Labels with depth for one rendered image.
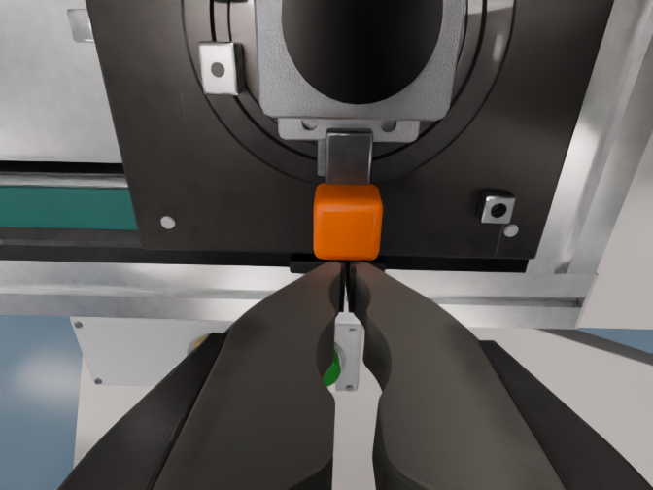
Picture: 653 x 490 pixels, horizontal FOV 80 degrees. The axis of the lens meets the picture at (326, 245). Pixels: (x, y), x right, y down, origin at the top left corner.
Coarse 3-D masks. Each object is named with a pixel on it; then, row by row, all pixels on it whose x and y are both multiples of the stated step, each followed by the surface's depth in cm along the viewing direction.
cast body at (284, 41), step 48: (288, 0) 7; (336, 0) 7; (384, 0) 7; (432, 0) 7; (288, 48) 8; (336, 48) 7; (384, 48) 7; (432, 48) 8; (288, 96) 9; (336, 96) 8; (384, 96) 8; (432, 96) 9
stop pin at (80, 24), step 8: (72, 16) 18; (80, 16) 18; (72, 24) 19; (80, 24) 19; (88, 24) 19; (72, 32) 19; (80, 32) 19; (88, 32) 19; (80, 40) 19; (88, 40) 19
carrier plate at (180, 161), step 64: (128, 0) 18; (576, 0) 18; (128, 64) 19; (512, 64) 19; (576, 64) 19; (128, 128) 21; (192, 128) 20; (512, 128) 20; (192, 192) 22; (256, 192) 22; (384, 192) 22; (448, 192) 22; (512, 192) 22; (448, 256) 24; (512, 256) 24
